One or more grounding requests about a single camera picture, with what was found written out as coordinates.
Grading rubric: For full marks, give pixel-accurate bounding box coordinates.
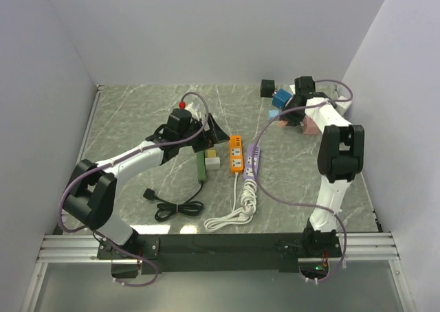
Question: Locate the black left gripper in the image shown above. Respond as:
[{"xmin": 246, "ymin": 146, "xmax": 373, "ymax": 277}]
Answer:
[{"xmin": 178, "ymin": 113, "xmax": 230, "ymax": 153}]

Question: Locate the green power strip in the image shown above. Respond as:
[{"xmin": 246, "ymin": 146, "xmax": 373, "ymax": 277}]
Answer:
[{"xmin": 196, "ymin": 151, "xmax": 206, "ymax": 185}]

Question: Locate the black plug cube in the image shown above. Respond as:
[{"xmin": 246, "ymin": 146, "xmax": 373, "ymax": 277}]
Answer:
[{"xmin": 260, "ymin": 79, "xmax": 276, "ymax": 98}]

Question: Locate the dark blue plug cube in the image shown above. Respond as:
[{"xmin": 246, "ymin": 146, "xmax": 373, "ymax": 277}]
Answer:
[{"xmin": 272, "ymin": 89, "xmax": 292, "ymax": 110}]

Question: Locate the orange power strip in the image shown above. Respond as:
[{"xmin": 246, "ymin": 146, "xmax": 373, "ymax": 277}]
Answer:
[{"xmin": 229, "ymin": 135, "xmax": 244, "ymax": 174}]

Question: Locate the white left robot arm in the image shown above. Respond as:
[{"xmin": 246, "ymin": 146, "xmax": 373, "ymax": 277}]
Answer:
[{"xmin": 60, "ymin": 109, "xmax": 230, "ymax": 258}]

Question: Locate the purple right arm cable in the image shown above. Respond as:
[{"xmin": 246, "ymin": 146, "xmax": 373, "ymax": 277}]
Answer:
[{"xmin": 253, "ymin": 79, "xmax": 355, "ymax": 282}]

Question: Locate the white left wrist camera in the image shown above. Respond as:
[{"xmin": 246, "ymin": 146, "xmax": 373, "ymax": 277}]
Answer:
[{"xmin": 179, "ymin": 101, "xmax": 206, "ymax": 120}]

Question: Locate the pink plug cube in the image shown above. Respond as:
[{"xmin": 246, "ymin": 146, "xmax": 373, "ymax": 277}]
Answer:
[{"xmin": 302, "ymin": 116, "xmax": 320, "ymax": 135}]

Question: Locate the aluminium rail frame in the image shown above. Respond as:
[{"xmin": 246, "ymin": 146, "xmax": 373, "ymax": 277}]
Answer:
[{"xmin": 23, "ymin": 84, "xmax": 413, "ymax": 311}]

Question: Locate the black power cable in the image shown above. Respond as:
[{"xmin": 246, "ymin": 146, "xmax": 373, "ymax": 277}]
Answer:
[{"xmin": 142, "ymin": 183, "xmax": 204, "ymax": 223}]

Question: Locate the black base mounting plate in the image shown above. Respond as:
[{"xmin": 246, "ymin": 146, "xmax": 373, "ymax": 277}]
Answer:
[{"xmin": 98, "ymin": 232, "xmax": 342, "ymax": 276}]

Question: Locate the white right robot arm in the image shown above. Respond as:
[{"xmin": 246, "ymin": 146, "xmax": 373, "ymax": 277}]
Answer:
[{"xmin": 283, "ymin": 76, "xmax": 365, "ymax": 256}]

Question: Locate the white plug on strip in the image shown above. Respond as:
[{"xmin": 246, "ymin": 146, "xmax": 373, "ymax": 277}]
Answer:
[{"xmin": 205, "ymin": 157, "xmax": 221, "ymax": 171}]

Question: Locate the purple power strip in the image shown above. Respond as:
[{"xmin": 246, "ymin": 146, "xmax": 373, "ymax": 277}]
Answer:
[{"xmin": 243, "ymin": 144, "xmax": 261, "ymax": 180}]

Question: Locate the white plug cube right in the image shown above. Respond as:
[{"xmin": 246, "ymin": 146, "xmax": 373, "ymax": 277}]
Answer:
[{"xmin": 335, "ymin": 96, "xmax": 352, "ymax": 116}]

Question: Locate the white coiled cable purple strip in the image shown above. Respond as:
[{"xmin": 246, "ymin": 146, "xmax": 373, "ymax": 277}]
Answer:
[{"xmin": 240, "ymin": 179, "xmax": 258, "ymax": 221}]

